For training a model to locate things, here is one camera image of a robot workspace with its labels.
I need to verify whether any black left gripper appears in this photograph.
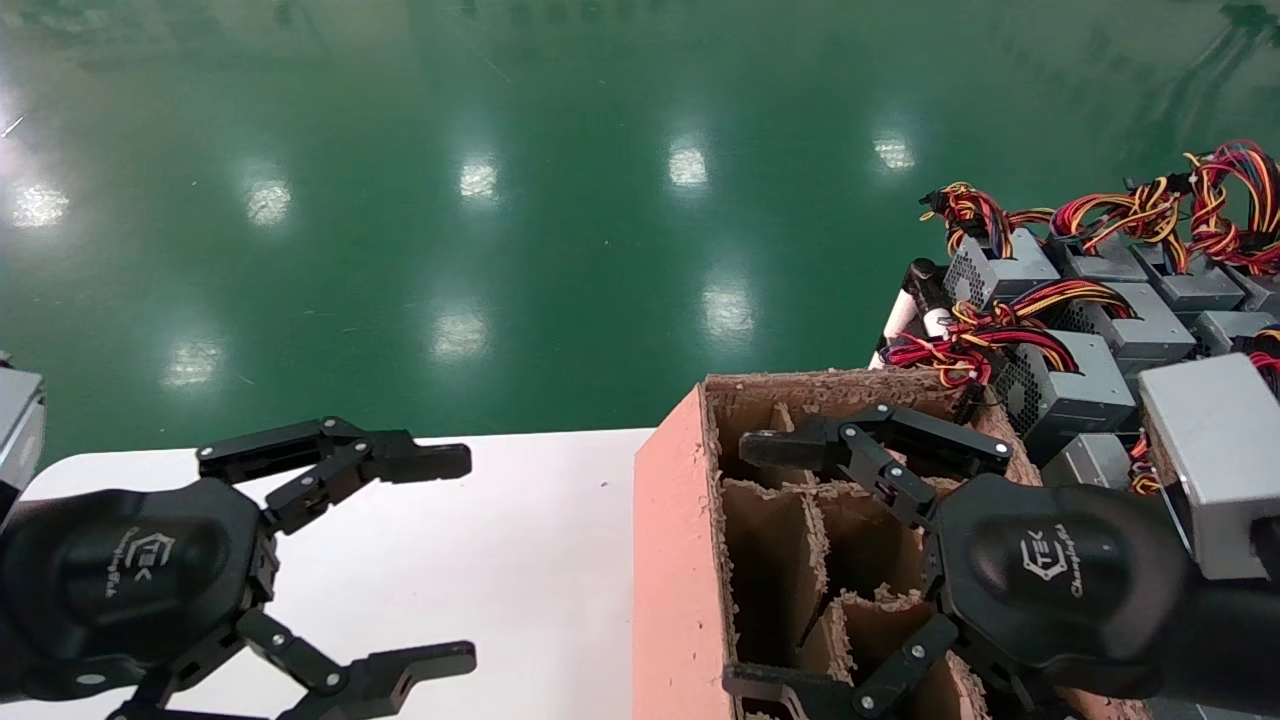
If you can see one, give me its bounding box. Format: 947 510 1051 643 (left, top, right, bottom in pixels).
0 478 280 703

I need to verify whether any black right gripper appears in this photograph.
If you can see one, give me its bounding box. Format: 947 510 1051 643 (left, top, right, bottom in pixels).
722 403 1197 720

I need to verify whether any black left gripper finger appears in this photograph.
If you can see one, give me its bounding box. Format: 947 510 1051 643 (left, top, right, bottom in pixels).
105 609 479 720
196 416 474 536

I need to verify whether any cardboard box with dividers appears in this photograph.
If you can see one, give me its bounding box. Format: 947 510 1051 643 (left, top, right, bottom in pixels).
633 368 1153 720

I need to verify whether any grey power supply front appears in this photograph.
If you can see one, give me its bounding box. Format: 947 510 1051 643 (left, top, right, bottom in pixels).
1137 353 1280 582

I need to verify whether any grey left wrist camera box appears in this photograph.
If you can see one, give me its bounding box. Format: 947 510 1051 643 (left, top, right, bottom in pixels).
0 368 47 521

